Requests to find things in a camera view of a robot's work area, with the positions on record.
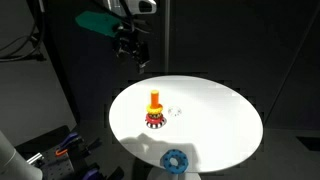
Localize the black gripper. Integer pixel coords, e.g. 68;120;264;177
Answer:
113;31;151;75

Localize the vertical metal pole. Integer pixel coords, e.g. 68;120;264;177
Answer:
163;0;171;73

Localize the black spring clamp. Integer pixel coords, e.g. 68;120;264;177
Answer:
84;137;104;154

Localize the perforated metal breadboard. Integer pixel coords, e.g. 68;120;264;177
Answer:
39;146;81;180

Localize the silver metal bar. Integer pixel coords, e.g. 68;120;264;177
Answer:
26;152;44;165

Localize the orange stand post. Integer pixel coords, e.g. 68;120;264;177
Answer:
149;89;160;109

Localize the red ring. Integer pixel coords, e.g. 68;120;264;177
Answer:
144;113;165;125

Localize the black white striped ring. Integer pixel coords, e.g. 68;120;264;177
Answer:
145;117;167;130

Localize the teal wrist camera housing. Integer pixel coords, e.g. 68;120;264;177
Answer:
75;10;123;38

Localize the blue handled clamp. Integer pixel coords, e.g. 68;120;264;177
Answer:
59;131;81;151

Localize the blue ring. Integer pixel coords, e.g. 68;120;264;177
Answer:
160;149;190;175

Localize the black hanging cable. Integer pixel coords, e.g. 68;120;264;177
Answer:
0;0;46;63

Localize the orange handled clamp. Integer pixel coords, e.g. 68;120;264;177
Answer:
54;148;69;157

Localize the purple handled clamp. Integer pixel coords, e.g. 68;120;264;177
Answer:
81;167;101;180

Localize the grey cylinder post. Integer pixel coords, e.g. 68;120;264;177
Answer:
0;129;44;180

